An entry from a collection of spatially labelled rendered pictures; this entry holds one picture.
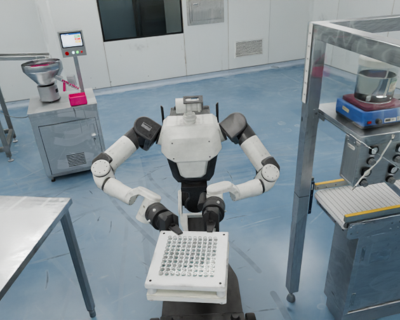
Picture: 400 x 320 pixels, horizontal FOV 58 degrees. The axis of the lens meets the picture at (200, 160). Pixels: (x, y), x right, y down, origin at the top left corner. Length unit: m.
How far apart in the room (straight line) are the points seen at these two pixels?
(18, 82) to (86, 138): 2.95
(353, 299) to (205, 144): 1.22
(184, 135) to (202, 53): 5.28
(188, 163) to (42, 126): 2.25
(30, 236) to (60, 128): 2.03
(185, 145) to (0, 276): 0.89
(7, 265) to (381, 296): 1.90
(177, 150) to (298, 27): 6.28
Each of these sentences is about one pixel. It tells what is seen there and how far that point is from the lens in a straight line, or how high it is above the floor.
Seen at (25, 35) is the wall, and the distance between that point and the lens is 6.34.
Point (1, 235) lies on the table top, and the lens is 1.86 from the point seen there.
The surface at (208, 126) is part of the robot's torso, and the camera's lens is 1.59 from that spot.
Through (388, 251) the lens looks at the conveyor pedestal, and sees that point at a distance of 2.11.
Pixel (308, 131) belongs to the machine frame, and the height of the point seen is 1.17.
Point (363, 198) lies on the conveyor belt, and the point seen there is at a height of 0.83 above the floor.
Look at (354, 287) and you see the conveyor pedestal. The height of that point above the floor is 0.33.
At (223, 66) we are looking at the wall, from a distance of 7.03.
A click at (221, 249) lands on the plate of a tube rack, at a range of 1.22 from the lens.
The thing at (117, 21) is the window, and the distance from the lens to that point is 6.36.
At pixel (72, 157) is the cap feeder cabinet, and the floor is 0.24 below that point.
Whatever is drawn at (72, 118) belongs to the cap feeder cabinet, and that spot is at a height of 0.65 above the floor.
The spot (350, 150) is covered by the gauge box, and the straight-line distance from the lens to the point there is 1.56.
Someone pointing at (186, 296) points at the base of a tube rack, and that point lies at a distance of 1.16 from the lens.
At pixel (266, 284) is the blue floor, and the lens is 2.54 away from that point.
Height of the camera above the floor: 1.87
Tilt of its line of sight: 28 degrees down
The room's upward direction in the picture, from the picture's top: 3 degrees counter-clockwise
